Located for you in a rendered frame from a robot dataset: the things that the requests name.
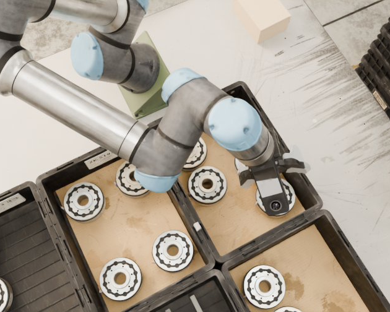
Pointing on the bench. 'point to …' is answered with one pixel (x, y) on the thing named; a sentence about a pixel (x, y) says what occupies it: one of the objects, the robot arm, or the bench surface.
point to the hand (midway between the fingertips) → (277, 181)
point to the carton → (262, 17)
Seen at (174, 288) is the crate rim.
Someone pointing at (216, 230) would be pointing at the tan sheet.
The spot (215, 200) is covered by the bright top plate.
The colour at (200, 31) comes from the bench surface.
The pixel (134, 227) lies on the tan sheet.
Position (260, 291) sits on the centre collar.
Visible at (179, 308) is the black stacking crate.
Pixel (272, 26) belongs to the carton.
